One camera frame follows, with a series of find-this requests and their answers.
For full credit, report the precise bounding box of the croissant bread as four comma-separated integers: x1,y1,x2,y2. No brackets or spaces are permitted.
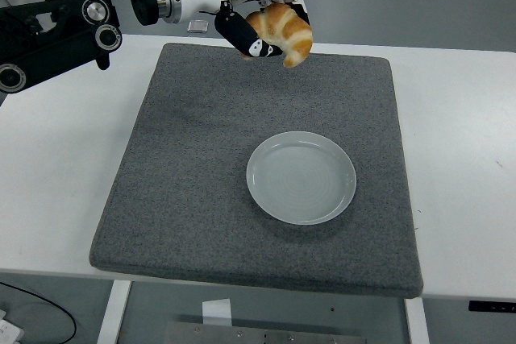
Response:
244,2,314,68

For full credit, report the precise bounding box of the grey round plate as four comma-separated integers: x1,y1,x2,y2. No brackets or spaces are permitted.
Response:
246,131,358,226

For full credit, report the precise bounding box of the grey square mat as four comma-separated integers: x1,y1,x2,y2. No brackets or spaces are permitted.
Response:
88,42,423,300

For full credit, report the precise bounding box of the white tape piece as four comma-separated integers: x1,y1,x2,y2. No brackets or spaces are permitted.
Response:
202,298,233,325

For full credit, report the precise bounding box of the white table leg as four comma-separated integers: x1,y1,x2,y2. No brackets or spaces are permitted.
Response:
96,279,133,344
404,297,431,344

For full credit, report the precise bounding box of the white power strip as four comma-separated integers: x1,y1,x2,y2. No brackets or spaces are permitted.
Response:
0,309,23,344

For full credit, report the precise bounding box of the black table control panel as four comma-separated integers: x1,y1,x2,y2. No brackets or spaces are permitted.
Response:
468,300,516,313

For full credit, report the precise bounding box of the black floor cable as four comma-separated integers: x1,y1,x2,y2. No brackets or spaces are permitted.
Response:
0,280,77,344

